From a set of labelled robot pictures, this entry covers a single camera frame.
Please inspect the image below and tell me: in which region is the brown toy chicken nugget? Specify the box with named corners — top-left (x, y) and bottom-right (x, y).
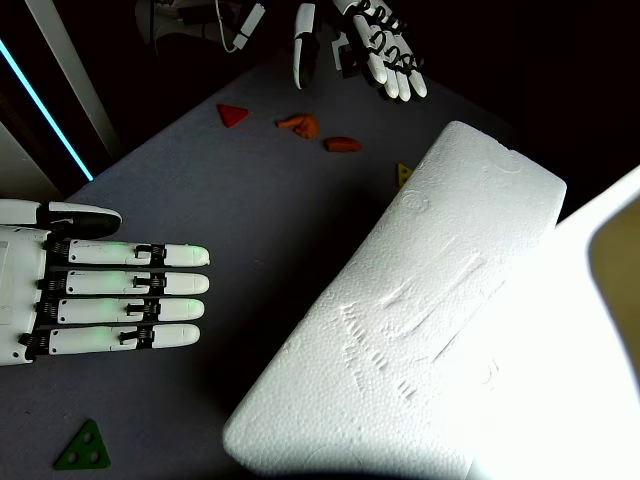
top-left (323, 136), bottom-right (364, 154)

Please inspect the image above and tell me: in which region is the grey table cloth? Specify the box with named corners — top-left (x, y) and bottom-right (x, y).
top-left (0, 47), bottom-right (511, 480)

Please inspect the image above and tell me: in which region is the toy chicken wing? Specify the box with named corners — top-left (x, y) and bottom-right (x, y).
top-left (275, 113), bottom-right (321, 139)

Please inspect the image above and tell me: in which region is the red triangle block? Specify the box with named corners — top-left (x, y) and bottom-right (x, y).
top-left (216, 103), bottom-right (250, 129)

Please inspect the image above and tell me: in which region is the white curved robot shell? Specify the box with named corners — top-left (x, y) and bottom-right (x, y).
top-left (134, 0), bottom-right (221, 56)

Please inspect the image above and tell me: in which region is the white rounded housing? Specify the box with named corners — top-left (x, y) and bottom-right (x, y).
top-left (499, 164), bottom-right (640, 480)

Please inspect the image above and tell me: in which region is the cyan light strip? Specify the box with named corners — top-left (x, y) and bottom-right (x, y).
top-left (0, 38), bottom-right (95, 182)

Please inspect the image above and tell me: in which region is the green triangle block with holes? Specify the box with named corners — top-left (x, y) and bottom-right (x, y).
top-left (53, 418), bottom-right (110, 472)

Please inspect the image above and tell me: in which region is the white cable with plug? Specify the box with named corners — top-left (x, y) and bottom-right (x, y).
top-left (214, 0), bottom-right (267, 54)

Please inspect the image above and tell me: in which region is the white vertical post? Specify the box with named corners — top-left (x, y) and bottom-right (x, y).
top-left (23, 0), bottom-right (121, 159)

